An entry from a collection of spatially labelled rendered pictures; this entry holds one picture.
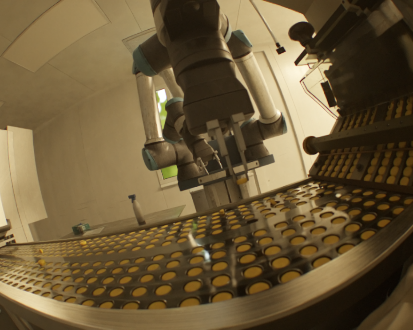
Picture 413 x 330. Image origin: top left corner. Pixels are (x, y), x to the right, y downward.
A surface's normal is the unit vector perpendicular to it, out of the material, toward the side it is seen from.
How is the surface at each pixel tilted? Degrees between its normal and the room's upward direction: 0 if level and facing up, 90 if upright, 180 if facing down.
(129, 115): 90
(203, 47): 90
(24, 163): 90
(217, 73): 99
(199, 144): 75
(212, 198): 90
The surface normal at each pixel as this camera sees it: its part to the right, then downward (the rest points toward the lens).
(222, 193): 0.11, -0.03
